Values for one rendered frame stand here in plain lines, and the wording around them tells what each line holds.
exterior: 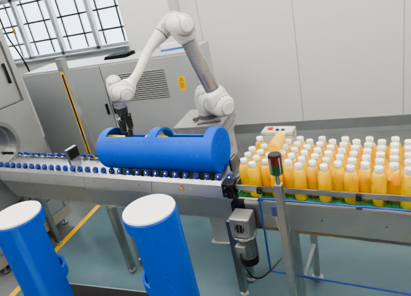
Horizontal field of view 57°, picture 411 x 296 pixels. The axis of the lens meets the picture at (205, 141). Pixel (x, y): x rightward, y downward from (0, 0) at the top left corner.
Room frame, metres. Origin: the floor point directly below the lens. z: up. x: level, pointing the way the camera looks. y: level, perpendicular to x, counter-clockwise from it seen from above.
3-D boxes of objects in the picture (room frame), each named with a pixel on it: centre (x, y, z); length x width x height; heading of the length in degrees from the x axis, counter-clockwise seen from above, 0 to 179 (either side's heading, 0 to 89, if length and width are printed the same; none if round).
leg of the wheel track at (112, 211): (2.54, 0.80, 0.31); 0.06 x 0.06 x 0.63; 60
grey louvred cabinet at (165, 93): (4.36, 0.85, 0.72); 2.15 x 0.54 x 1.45; 67
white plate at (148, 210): (1.71, 0.36, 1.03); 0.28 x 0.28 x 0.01
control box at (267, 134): (2.23, -0.47, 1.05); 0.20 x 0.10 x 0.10; 60
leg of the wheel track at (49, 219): (3.15, 1.58, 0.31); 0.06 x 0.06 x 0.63; 60
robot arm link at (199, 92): (2.74, -0.07, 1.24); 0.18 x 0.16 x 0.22; 25
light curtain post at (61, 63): (3.11, 0.99, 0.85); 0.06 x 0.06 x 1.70; 60
